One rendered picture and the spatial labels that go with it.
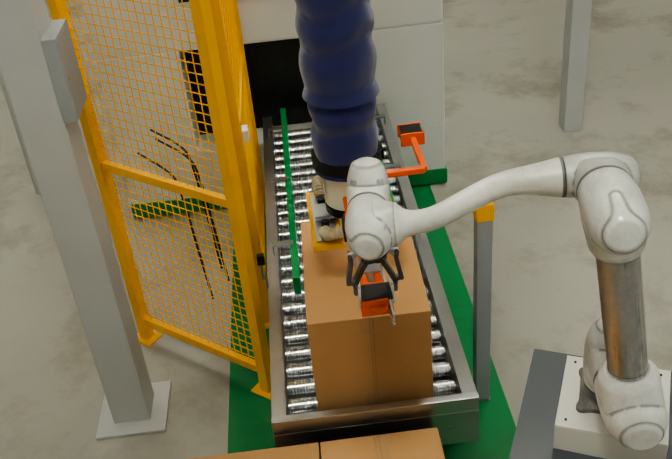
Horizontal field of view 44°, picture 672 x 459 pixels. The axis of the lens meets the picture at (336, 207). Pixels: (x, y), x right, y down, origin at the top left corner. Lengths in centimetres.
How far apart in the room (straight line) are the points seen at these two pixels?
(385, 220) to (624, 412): 80
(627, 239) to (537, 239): 280
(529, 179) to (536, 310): 219
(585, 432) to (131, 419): 208
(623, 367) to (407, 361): 86
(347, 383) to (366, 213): 108
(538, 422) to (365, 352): 59
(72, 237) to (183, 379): 105
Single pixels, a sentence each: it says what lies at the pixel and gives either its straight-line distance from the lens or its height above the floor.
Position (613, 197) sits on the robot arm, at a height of 168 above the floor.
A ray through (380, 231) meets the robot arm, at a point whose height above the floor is 162.
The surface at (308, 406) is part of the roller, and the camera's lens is 302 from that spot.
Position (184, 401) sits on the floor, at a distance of 391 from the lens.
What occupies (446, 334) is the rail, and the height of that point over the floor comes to 59.
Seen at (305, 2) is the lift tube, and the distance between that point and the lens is 241.
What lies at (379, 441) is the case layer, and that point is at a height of 54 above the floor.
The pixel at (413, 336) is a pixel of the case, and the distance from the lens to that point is 277.
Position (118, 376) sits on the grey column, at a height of 28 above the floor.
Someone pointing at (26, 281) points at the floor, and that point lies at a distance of 496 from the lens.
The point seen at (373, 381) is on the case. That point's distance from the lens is 289.
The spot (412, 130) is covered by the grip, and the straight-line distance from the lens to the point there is 302.
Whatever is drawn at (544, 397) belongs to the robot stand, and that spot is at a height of 75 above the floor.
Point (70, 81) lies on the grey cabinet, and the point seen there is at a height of 161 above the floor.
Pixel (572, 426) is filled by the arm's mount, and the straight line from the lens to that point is 253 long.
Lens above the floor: 269
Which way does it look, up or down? 32 degrees down
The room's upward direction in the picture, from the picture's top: 6 degrees counter-clockwise
